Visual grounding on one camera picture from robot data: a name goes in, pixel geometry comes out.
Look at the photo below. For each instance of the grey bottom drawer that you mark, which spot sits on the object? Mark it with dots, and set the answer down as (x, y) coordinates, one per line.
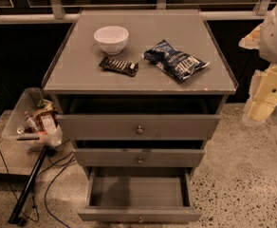
(139, 194)

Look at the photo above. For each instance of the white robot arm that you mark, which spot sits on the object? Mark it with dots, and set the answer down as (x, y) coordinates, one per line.
(264, 38)

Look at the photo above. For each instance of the grey drawer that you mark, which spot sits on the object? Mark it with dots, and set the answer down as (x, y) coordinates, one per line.
(139, 194)
(140, 153)
(138, 118)

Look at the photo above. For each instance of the blue kettle chips bag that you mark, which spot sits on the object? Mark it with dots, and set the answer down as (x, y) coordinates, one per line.
(177, 64)

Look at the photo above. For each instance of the white metal railing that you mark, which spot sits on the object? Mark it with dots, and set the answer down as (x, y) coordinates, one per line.
(129, 7)

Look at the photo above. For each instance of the grey top drawer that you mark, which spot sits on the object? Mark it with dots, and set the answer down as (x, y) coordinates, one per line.
(138, 118)

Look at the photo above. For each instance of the black candy bar wrapper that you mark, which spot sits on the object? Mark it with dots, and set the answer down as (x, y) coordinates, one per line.
(119, 66)

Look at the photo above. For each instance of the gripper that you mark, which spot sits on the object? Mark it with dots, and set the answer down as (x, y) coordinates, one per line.
(276, 38)

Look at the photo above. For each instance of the clear plastic bin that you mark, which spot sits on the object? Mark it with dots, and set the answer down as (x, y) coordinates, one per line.
(25, 131)

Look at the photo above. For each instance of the grey wooden drawer cabinet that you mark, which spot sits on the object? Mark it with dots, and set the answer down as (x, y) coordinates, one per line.
(76, 73)

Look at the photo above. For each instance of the white ceramic bowl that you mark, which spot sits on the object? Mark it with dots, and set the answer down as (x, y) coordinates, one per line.
(111, 39)

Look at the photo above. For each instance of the black tripod leg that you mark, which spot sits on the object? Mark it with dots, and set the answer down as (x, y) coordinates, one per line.
(15, 214)

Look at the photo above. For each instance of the brown labelled bottle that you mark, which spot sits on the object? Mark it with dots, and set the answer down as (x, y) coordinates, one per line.
(47, 120)

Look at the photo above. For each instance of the grey middle drawer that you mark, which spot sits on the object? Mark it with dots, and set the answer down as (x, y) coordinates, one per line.
(140, 153)

